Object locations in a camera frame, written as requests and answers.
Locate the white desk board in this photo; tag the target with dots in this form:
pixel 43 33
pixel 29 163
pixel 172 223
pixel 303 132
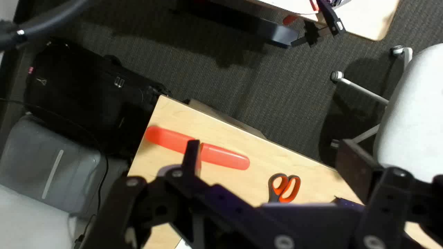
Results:
pixel 364 15

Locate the silver metal chair rod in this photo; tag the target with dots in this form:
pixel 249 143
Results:
pixel 360 89

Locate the long red plastic case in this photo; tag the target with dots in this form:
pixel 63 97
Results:
pixel 212 152

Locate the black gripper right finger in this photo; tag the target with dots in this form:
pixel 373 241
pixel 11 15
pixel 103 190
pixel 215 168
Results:
pixel 392 198

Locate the grey padded bag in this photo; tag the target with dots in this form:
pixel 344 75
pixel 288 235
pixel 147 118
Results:
pixel 42 161

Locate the black bag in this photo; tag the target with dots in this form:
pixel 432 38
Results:
pixel 83 91

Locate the blue box under desk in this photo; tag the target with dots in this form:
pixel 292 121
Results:
pixel 284 36

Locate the black clamp on desk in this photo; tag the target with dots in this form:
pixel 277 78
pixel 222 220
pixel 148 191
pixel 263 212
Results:
pixel 331 15

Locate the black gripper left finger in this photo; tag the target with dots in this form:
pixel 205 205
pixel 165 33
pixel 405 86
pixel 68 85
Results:
pixel 133 202

